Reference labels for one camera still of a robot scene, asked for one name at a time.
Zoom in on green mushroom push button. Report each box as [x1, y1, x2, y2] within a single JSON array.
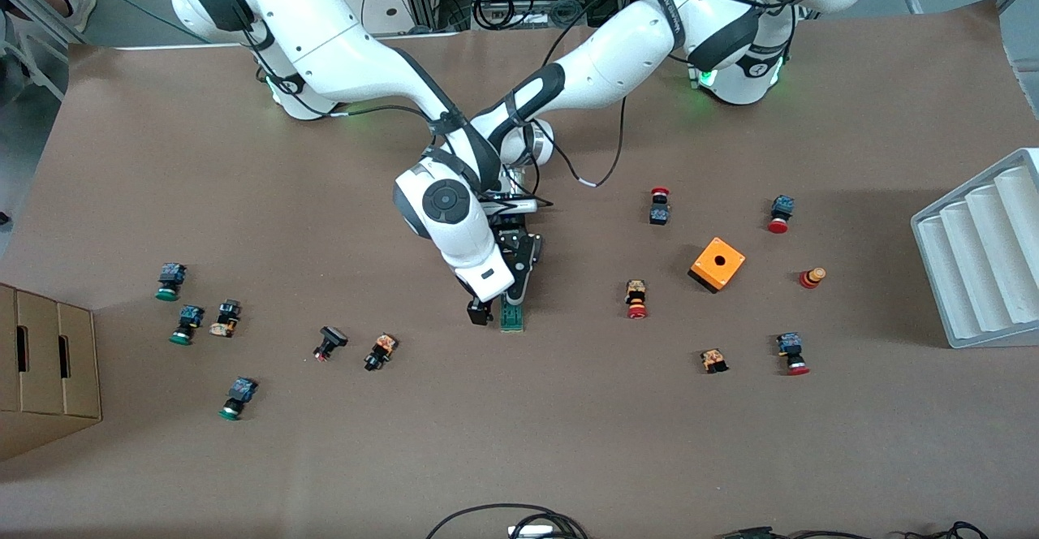
[[170, 304, 205, 347], [218, 376, 259, 422], [155, 262, 188, 303]]

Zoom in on red push button blue block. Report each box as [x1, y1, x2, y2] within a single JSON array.
[[767, 194, 795, 235], [775, 332, 811, 377]]

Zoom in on brown cardboard box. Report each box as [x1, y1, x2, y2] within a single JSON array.
[[0, 283, 103, 463]]

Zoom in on grey white slotted tray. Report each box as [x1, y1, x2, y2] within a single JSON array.
[[910, 147, 1039, 350]]

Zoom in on black cable white marker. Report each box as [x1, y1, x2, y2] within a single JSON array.
[[532, 97, 630, 191]]

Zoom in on black selector switch orange block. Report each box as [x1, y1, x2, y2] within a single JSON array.
[[363, 333, 399, 373], [209, 299, 244, 338]]

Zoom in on black flat-head switch red base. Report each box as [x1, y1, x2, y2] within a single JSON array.
[[313, 326, 349, 362]]

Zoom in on orange button enclosure box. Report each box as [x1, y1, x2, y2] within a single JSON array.
[[688, 236, 747, 295]]

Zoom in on black cable loop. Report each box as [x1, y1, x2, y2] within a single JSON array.
[[425, 503, 589, 539]]

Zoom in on thin black cable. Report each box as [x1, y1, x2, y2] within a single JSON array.
[[714, 520, 991, 539]]

